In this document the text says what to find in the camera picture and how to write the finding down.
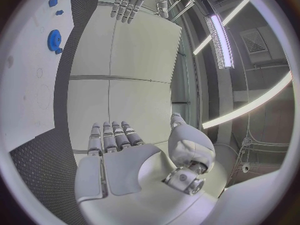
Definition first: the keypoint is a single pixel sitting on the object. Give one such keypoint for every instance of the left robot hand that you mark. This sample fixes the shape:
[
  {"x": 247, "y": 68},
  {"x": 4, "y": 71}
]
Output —
[{"x": 127, "y": 1}]

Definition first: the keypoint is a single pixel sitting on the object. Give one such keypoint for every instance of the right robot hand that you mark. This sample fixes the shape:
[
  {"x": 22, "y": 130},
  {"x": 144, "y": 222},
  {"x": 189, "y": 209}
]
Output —
[{"x": 131, "y": 172}]

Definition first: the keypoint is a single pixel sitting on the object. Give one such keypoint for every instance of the white task board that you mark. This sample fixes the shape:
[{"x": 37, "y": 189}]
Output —
[{"x": 25, "y": 78}]

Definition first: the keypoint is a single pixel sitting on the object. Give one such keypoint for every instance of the small blue plug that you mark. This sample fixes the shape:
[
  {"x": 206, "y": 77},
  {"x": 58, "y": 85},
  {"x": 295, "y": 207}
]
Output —
[{"x": 59, "y": 12}]

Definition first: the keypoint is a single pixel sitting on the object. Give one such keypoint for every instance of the blue block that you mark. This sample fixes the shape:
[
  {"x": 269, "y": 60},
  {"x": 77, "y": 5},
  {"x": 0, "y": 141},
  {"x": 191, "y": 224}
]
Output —
[{"x": 53, "y": 2}]

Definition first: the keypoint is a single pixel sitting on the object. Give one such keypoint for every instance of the blue gear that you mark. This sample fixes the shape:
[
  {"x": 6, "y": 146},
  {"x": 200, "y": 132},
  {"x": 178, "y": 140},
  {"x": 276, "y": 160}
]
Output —
[{"x": 54, "y": 39}]

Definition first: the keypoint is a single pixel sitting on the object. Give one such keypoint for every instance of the blue peg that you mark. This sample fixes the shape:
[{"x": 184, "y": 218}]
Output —
[{"x": 58, "y": 51}]

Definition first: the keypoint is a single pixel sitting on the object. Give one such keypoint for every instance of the glowing light bar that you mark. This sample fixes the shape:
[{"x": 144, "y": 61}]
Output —
[{"x": 221, "y": 41}]

